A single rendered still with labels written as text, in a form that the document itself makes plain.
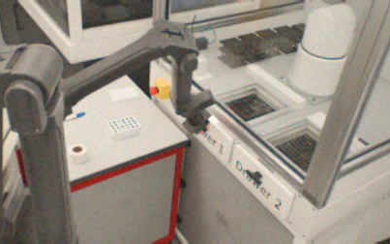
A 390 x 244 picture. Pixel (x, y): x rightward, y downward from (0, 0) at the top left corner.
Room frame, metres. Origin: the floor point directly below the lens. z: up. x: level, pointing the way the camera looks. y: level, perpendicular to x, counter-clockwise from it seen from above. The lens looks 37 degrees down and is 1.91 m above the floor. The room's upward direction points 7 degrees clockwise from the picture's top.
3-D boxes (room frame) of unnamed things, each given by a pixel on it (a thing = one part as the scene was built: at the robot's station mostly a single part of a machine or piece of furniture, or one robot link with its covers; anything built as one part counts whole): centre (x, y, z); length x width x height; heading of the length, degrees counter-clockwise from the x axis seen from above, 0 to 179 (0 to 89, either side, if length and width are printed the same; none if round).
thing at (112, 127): (1.41, 0.30, 0.78); 0.12 x 0.08 x 0.04; 126
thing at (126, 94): (1.67, 0.35, 0.77); 0.13 x 0.09 x 0.02; 120
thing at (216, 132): (1.35, -0.05, 0.87); 0.29 x 0.02 x 0.11; 39
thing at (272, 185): (1.10, -0.25, 0.87); 0.29 x 0.02 x 0.11; 39
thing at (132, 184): (1.48, 0.44, 0.38); 0.62 x 0.58 x 0.76; 39
